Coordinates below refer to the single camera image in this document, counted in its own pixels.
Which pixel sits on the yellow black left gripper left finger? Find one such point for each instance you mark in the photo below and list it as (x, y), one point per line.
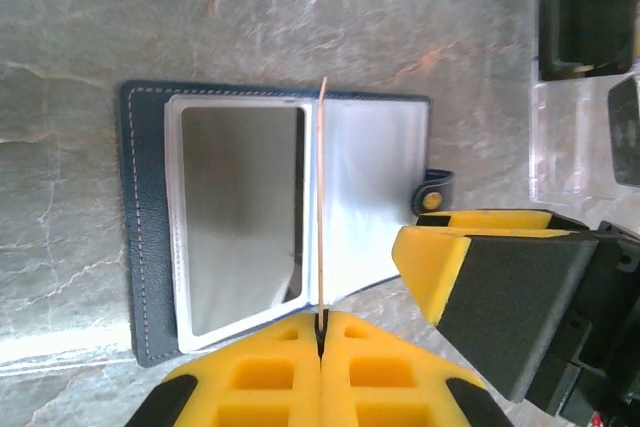
(260, 377)

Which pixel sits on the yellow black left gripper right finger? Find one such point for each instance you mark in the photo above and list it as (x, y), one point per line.
(390, 377)

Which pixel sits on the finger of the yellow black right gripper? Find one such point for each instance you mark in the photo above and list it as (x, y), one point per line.
(500, 219)
(500, 307)

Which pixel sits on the navy blue card holder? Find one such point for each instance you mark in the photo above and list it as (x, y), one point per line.
(145, 247)

